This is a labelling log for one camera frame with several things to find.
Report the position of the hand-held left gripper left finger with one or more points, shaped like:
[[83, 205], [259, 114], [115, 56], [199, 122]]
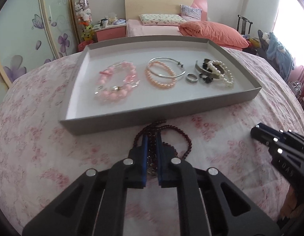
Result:
[[144, 162]]

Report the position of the wide silver bangle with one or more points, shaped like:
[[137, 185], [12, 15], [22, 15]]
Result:
[[203, 71]]

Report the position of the white floral pillow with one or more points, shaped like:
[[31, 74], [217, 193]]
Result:
[[161, 20]]

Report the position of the blue plush garment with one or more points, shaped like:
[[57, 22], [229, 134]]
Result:
[[281, 54]]

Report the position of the folded orange quilt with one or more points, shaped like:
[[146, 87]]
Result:
[[215, 33]]

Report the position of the pink curtain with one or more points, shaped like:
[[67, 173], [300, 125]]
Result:
[[294, 41]]

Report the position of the grey shallow tray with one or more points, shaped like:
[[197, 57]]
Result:
[[166, 103]]

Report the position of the dark office chair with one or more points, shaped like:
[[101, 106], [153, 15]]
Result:
[[262, 44]]

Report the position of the cream and pink headboard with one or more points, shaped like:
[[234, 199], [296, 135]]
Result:
[[154, 2]]

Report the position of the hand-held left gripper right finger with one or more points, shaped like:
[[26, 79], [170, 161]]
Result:
[[159, 162]]

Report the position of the bed with pink sheet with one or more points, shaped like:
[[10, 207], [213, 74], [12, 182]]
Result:
[[152, 30]]

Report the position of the purple pillow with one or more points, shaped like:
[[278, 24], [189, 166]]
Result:
[[191, 12]]

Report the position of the blue cloth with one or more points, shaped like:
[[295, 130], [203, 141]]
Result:
[[119, 22]]

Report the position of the waste basket with red bag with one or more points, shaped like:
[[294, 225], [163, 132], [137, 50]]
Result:
[[84, 47]]

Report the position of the clear tube of plush toys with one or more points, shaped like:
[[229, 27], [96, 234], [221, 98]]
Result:
[[83, 14]]

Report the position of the mug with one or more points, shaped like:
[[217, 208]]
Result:
[[104, 23]]

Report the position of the black wooden chair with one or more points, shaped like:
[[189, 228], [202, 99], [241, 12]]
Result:
[[244, 25]]

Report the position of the flower print sliding wardrobe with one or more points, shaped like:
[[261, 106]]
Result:
[[24, 29]]

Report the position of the pink and cream nightstand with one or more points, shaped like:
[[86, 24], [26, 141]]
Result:
[[110, 33]]

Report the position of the thin silver bangle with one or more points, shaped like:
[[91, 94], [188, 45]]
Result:
[[164, 76]]

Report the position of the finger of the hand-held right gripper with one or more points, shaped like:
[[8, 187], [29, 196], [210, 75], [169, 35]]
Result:
[[265, 137], [289, 137]]

